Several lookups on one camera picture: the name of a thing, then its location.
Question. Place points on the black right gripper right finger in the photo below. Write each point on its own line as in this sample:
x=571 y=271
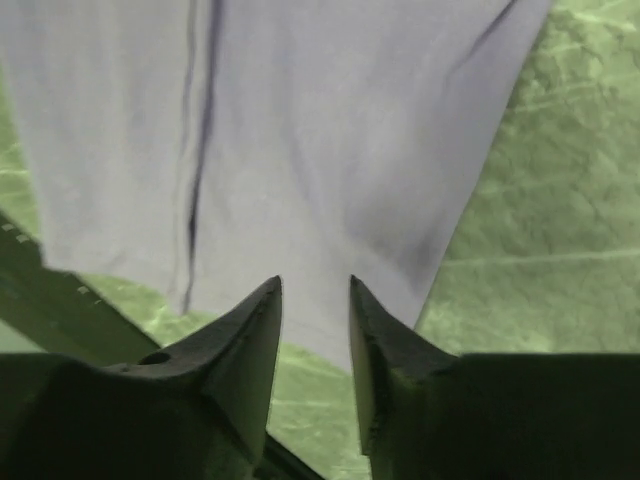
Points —
x=426 y=414

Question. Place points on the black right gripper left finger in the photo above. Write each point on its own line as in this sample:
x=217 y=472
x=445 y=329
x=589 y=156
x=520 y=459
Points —
x=196 y=409

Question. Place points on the purple t-shirt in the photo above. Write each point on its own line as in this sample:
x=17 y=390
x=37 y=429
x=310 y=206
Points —
x=201 y=147

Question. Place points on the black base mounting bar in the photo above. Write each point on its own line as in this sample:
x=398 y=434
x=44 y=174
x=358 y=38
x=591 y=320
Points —
x=64 y=316

